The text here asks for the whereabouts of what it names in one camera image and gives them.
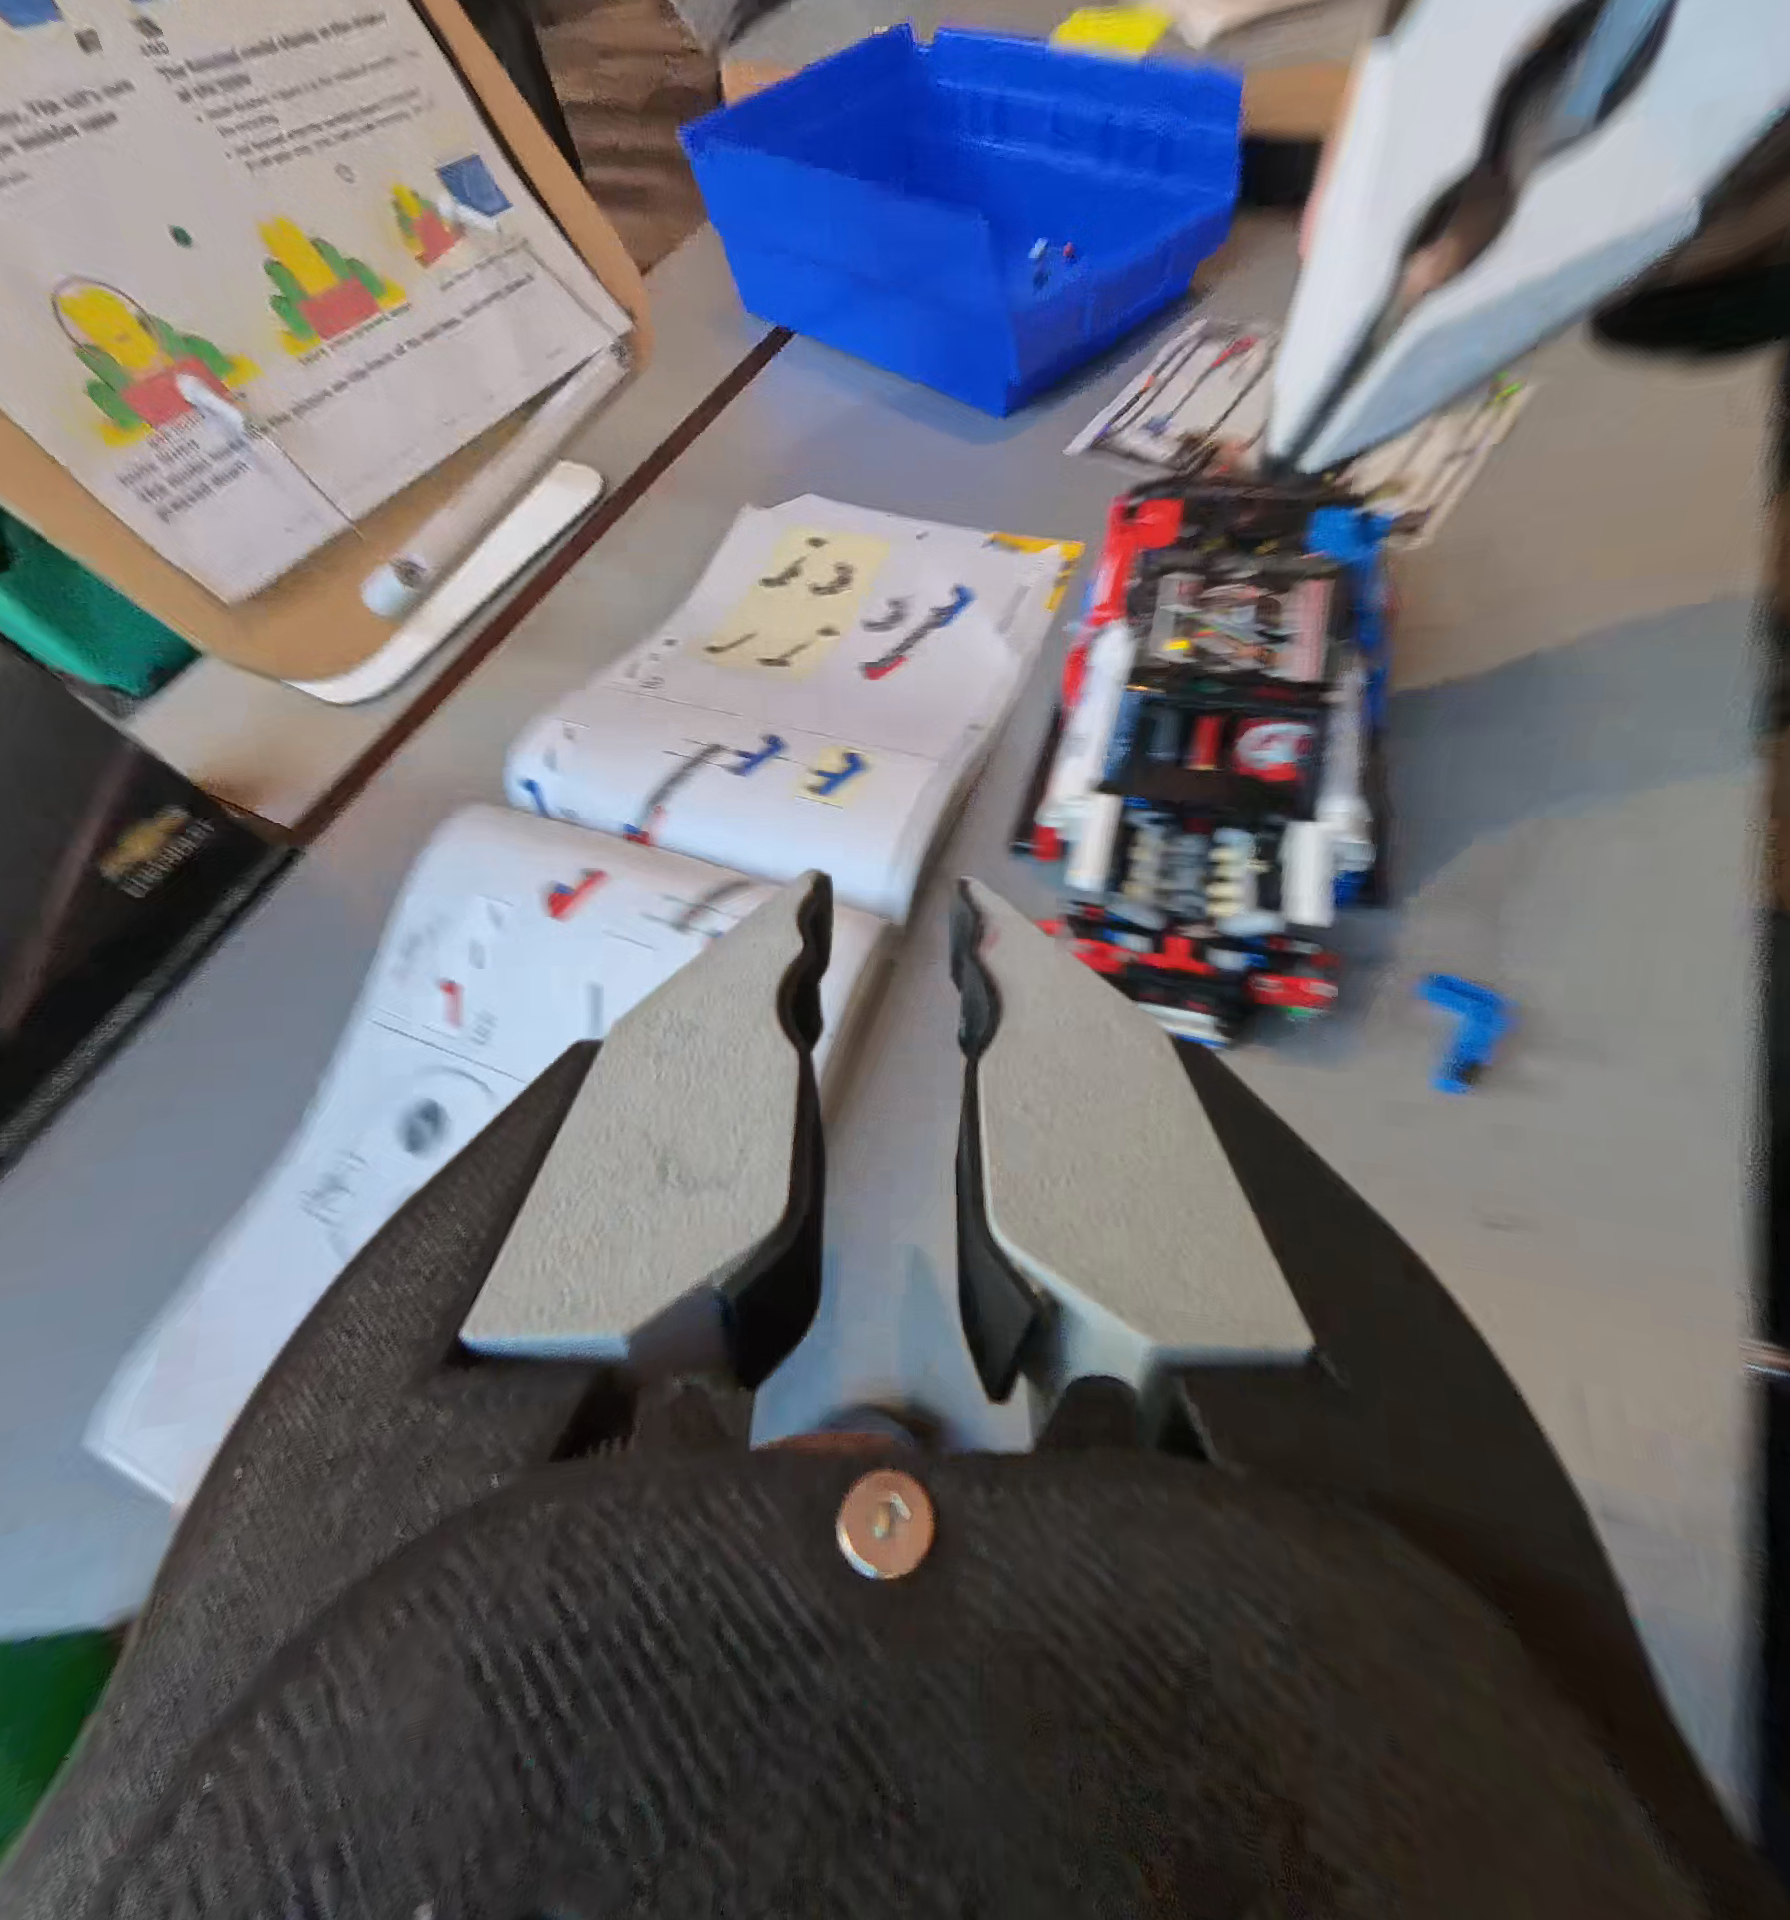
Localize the black toy set box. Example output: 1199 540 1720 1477
0 586 297 1231

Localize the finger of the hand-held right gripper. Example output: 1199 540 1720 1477
1266 0 1594 466
1299 0 1790 474

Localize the teal plastic bin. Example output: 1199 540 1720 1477
0 464 198 700

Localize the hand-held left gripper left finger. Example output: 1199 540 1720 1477
459 870 838 1395

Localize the blue plastic bin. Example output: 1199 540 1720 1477
682 23 1247 419

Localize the blue angled brick beam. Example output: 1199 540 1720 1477
1417 971 1521 1093

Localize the instruction sheet on stand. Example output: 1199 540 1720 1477
0 0 653 685

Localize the open building instruction booklet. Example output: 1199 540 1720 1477
85 494 1085 1501

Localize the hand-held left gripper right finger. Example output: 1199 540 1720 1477
950 874 1320 1408

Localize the adjoining grey desk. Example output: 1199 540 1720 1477
122 210 796 841

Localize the yellow notepad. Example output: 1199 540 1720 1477
1048 4 1173 59

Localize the toy brick race car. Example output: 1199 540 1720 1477
1014 480 1399 1043

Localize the printed instruction sheet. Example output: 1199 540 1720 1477
0 0 630 604

